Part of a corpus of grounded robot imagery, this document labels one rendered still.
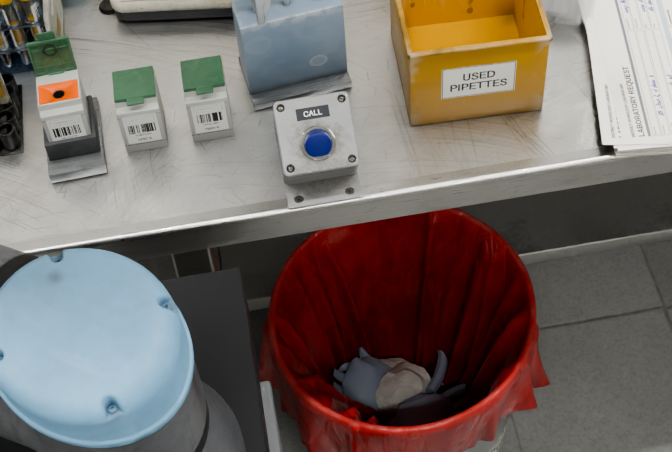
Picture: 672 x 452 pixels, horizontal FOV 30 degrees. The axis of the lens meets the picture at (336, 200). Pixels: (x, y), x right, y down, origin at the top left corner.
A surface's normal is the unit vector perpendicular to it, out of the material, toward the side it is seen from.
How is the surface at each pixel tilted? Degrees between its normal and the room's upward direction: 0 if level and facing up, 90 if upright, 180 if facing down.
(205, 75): 0
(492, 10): 90
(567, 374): 0
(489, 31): 0
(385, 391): 14
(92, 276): 10
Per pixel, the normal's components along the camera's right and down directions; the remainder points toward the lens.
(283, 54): 0.27, 0.75
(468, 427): 0.47, 0.73
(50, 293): 0.07, -0.52
